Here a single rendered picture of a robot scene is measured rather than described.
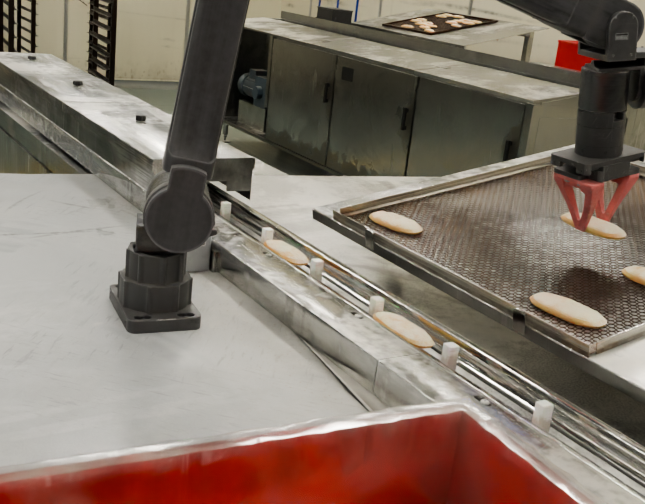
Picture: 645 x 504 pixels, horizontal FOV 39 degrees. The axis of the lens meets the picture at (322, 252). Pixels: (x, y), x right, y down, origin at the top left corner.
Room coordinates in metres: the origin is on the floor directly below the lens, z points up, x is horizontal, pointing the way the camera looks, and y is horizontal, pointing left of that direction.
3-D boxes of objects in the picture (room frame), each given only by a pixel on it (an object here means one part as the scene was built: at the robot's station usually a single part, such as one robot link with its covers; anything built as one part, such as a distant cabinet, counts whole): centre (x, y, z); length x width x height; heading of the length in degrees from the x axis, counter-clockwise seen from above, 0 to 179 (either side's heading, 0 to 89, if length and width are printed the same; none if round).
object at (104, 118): (1.96, 0.54, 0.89); 1.25 x 0.18 x 0.09; 33
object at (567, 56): (4.64, -1.36, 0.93); 0.51 x 0.36 x 0.13; 37
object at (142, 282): (1.01, 0.19, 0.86); 0.12 x 0.09 x 0.08; 25
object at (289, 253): (1.20, 0.05, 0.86); 0.10 x 0.04 x 0.01; 33
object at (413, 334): (0.96, -0.10, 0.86); 0.10 x 0.04 x 0.01; 33
